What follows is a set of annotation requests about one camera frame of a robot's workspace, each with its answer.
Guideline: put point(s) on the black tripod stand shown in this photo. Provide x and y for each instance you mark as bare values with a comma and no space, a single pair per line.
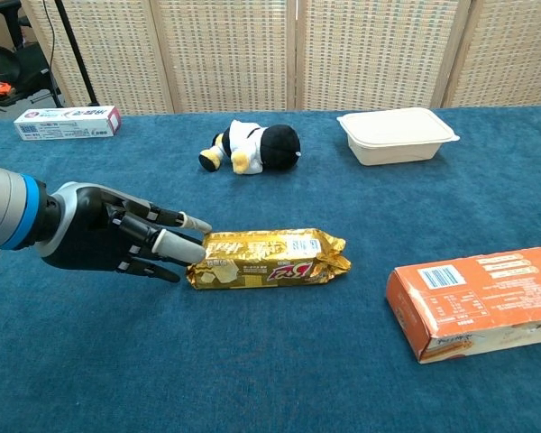
74,49

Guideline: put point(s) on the blue table mat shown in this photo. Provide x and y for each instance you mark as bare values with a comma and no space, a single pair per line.
252,361

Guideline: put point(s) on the white toothpaste box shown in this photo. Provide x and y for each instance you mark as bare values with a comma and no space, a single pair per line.
67,124

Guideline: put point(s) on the black office chair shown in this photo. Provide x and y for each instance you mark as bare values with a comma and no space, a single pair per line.
22,67

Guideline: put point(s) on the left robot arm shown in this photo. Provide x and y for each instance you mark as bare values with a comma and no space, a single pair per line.
4,207

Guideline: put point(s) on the beige lidded food container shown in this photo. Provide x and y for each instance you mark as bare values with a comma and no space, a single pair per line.
397,135

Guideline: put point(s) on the orange cardboard box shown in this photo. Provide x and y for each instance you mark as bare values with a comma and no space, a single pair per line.
478,297

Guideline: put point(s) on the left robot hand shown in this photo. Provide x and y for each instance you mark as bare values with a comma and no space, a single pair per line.
90,225

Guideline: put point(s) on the woven wooden folding screen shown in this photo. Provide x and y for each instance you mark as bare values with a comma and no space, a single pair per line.
230,54

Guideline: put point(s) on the penguin plush toy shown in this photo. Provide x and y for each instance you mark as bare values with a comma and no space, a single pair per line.
275,144

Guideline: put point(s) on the gold snack packet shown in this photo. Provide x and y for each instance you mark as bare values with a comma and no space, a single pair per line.
261,266

